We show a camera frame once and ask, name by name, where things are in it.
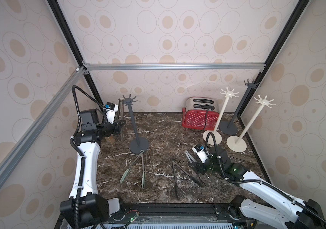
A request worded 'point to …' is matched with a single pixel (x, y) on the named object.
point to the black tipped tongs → (175, 163)
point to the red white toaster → (201, 113)
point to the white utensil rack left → (216, 133)
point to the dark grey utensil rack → (139, 145)
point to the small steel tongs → (188, 154)
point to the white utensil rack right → (234, 143)
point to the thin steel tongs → (151, 166)
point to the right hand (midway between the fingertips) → (197, 158)
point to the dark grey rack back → (229, 128)
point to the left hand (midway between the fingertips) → (127, 119)
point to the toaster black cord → (206, 117)
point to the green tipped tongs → (143, 175)
